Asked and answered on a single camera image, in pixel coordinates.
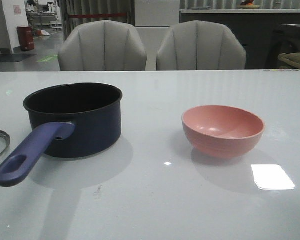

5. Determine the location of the pink plastic bowl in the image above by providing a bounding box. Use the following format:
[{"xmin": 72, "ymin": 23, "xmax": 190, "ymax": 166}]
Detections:
[{"xmin": 181, "ymin": 105, "xmax": 266, "ymax": 159}]

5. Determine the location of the glass pot lid blue knob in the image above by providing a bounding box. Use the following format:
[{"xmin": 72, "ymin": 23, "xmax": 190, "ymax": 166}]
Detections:
[{"xmin": 0, "ymin": 128, "xmax": 11, "ymax": 165}]

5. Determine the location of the dark blue saucepan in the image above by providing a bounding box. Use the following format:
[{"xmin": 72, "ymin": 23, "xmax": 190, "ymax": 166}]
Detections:
[{"xmin": 0, "ymin": 82, "xmax": 123, "ymax": 187}]

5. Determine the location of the grey upholstered chair left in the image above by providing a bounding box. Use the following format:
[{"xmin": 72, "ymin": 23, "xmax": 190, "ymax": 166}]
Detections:
[{"xmin": 58, "ymin": 20, "xmax": 147, "ymax": 72}]

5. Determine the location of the grey upholstered chair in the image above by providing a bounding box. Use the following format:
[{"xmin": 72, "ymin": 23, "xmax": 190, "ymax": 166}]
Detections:
[
  {"xmin": 58, "ymin": 20, "xmax": 147, "ymax": 72},
  {"xmin": 156, "ymin": 20, "xmax": 247, "ymax": 71}
]

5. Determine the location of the grey upholstered chair right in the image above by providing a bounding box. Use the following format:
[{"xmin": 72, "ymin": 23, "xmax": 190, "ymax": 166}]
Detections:
[{"xmin": 156, "ymin": 20, "xmax": 247, "ymax": 71}]

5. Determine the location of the white cabinet block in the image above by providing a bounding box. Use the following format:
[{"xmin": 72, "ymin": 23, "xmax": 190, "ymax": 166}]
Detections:
[{"xmin": 134, "ymin": 0, "xmax": 180, "ymax": 71}]

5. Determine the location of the red barrier belt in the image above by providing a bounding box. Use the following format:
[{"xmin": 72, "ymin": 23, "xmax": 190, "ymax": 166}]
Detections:
[{"xmin": 68, "ymin": 12, "xmax": 129, "ymax": 19}]

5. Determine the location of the dark kitchen counter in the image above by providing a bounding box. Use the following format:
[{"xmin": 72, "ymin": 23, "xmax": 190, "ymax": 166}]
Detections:
[{"xmin": 179, "ymin": 9, "xmax": 300, "ymax": 70}]

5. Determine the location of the fruit plate on counter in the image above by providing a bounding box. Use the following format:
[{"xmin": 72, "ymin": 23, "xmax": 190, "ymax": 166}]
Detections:
[{"xmin": 238, "ymin": 0, "xmax": 261, "ymax": 10}]

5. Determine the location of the red trash bin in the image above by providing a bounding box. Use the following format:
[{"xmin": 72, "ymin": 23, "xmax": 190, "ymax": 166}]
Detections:
[{"xmin": 17, "ymin": 26, "xmax": 35, "ymax": 51}]

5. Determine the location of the beige cushion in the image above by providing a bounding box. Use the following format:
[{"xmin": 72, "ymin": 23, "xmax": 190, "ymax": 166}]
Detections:
[{"xmin": 278, "ymin": 52, "xmax": 300, "ymax": 70}]

